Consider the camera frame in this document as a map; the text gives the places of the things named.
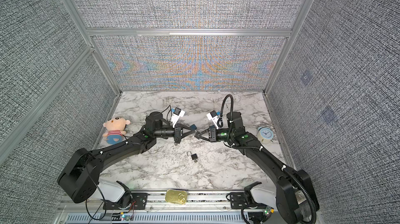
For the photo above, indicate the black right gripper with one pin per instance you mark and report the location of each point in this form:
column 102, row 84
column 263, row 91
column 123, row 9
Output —
column 213, row 135

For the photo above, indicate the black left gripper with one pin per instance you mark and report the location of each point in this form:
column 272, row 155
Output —
column 177, row 133

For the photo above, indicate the black padlock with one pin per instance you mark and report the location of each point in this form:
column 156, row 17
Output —
column 198, row 136

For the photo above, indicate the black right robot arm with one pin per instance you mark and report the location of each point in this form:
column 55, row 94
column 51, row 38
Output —
column 294, row 197

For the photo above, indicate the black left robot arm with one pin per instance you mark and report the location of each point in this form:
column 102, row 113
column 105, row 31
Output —
column 80, row 178

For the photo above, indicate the gold sardine tin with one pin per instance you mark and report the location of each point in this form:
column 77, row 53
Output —
column 176, row 196

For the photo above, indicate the light blue alarm clock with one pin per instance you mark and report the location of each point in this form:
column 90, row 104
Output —
column 265, row 134

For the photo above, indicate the plush doll toy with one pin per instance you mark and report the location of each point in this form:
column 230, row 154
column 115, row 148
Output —
column 115, row 130

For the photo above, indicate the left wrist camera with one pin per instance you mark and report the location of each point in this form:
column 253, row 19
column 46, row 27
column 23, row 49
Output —
column 177, row 113

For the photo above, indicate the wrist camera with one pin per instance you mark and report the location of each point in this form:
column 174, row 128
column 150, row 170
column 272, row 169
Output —
column 177, row 113
column 216, row 119

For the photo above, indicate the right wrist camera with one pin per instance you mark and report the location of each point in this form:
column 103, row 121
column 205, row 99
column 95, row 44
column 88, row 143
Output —
column 216, row 119

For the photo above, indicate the aluminium front rail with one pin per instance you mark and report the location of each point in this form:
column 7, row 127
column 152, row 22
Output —
column 197, row 201

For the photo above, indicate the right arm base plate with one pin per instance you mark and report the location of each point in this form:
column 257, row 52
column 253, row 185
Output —
column 238, row 200

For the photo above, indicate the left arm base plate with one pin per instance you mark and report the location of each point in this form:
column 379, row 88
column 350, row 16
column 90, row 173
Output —
column 137, row 201

